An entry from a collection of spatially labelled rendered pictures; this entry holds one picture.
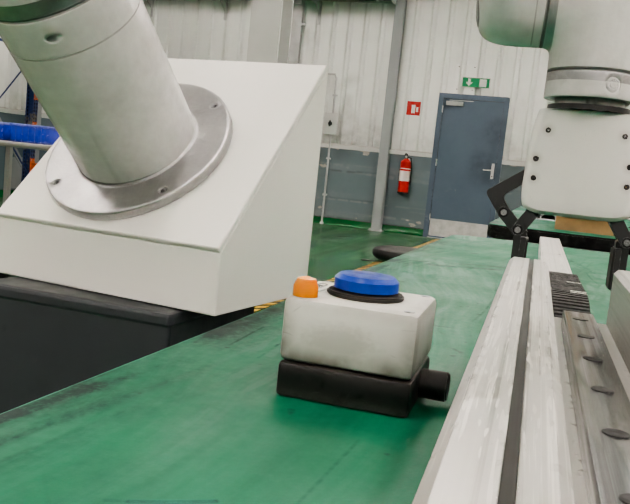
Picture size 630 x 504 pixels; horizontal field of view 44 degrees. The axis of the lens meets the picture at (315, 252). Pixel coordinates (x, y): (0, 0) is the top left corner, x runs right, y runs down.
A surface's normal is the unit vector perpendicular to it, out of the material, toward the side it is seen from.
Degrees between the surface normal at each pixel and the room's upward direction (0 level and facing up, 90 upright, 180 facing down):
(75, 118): 134
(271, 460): 0
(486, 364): 0
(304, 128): 90
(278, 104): 45
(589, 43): 90
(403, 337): 90
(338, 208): 90
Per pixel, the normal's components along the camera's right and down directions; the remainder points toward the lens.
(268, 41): -0.31, 0.07
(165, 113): 0.84, 0.25
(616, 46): 0.07, 0.12
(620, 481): 0.10, -0.99
